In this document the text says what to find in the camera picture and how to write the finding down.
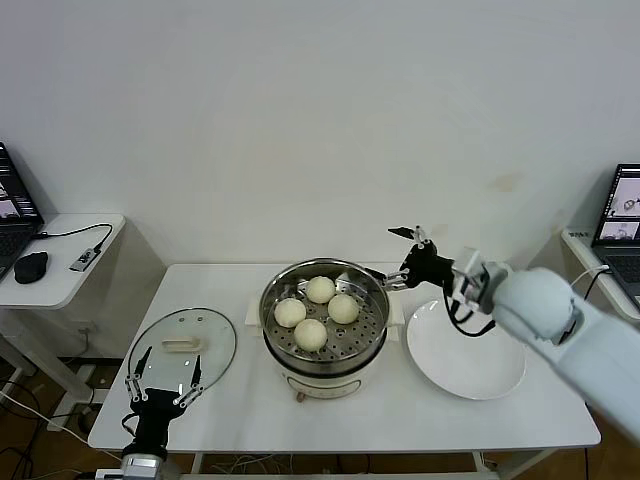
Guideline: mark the white side table with mouse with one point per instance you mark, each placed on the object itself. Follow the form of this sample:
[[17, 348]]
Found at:
[[60, 290]]

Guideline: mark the white wall socket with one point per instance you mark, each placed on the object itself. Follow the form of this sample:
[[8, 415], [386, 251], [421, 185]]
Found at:
[[86, 329]]

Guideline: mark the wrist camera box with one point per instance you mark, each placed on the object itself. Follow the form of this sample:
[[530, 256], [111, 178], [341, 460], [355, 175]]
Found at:
[[145, 467], [470, 265]]

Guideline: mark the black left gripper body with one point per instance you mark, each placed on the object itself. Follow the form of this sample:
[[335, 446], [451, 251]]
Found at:
[[157, 410]]

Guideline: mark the black computer mouse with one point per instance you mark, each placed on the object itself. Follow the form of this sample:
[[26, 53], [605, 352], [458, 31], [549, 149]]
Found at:
[[31, 267]]

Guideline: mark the grey laptop with bright screen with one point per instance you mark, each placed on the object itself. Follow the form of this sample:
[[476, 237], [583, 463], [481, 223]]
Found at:
[[625, 200]]

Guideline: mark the cream electric cooker base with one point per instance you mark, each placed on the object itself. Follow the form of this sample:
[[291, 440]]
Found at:
[[325, 385]]

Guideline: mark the white steamed baozi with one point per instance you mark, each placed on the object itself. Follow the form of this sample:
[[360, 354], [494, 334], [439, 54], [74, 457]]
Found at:
[[343, 309], [290, 313], [310, 334], [320, 290]]

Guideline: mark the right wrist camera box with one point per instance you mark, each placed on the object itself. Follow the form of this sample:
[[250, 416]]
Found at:
[[470, 265]]

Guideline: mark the light blue right robot arm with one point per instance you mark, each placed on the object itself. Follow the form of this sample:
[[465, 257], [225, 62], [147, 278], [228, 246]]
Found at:
[[535, 305]]

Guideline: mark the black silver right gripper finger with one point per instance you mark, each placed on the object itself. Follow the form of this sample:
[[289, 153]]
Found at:
[[402, 231], [397, 281]]

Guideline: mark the light blue left robot arm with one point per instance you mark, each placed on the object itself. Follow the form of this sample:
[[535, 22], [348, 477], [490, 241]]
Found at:
[[107, 474]]

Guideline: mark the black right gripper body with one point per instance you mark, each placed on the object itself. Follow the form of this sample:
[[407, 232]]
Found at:
[[430, 265]]

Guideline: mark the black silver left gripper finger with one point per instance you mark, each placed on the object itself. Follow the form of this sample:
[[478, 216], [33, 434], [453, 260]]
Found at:
[[196, 371], [142, 361]]

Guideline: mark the small grey usb hub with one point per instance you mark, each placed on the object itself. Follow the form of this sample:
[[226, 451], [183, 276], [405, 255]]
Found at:
[[83, 259]]

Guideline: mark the perforated stainless steel steamer pot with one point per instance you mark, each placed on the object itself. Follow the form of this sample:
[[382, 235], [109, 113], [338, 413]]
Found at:
[[370, 305]]

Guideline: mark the white floor power strip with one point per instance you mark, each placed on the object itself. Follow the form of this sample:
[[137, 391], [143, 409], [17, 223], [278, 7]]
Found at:
[[57, 424]]

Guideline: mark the black laptop with dark screen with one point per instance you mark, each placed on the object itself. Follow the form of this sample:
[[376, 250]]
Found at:
[[15, 200]]

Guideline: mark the round white plate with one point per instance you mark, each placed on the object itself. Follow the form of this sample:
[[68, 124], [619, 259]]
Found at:
[[427, 340]]

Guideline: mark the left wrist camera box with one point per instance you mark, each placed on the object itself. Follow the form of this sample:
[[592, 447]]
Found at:
[[145, 467]]

